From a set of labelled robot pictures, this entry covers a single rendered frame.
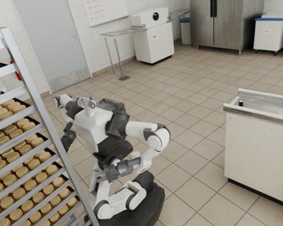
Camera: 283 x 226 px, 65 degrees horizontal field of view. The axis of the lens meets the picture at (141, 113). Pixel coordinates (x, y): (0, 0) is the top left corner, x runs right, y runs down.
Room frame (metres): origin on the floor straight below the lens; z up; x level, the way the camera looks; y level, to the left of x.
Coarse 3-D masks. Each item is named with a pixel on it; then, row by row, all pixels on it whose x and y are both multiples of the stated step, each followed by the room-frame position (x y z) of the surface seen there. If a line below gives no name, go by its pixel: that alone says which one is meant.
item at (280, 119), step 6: (228, 108) 1.49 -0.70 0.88; (234, 108) 1.45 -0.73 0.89; (240, 108) 1.42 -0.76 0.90; (246, 108) 1.40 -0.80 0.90; (240, 114) 1.41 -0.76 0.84; (246, 114) 1.38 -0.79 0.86; (252, 114) 1.35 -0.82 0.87; (258, 114) 1.32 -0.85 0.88; (264, 114) 1.29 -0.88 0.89; (270, 114) 1.27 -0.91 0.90; (276, 114) 1.25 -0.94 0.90; (264, 120) 1.29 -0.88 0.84; (270, 120) 1.26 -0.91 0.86; (276, 120) 1.23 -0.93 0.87; (282, 120) 1.20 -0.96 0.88
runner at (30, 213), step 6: (60, 186) 0.81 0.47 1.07; (66, 186) 0.83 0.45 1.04; (54, 192) 0.79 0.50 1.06; (48, 198) 0.76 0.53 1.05; (42, 204) 0.74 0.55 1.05; (30, 210) 0.70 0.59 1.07; (36, 210) 0.72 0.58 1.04; (24, 216) 0.68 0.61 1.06; (30, 216) 0.69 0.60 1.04; (18, 222) 0.66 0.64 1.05
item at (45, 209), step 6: (60, 192) 0.86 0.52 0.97; (66, 192) 0.85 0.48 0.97; (54, 198) 0.83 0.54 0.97; (60, 198) 0.84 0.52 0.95; (48, 204) 0.80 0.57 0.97; (54, 204) 0.80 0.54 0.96; (42, 210) 0.77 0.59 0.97; (48, 210) 0.77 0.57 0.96; (36, 216) 0.74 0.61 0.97; (42, 216) 0.75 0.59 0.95; (24, 222) 0.72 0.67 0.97; (30, 222) 0.72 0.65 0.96; (36, 222) 0.72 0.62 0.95
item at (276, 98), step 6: (240, 90) 1.70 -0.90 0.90; (246, 90) 1.67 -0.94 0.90; (246, 96) 1.66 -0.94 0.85; (252, 96) 1.62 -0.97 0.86; (258, 96) 1.58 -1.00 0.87; (264, 96) 1.55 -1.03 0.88; (270, 96) 1.52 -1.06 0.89; (276, 96) 1.48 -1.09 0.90; (282, 96) 1.46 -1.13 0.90; (276, 102) 1.48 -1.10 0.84; (282, 102) 1.45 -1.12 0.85
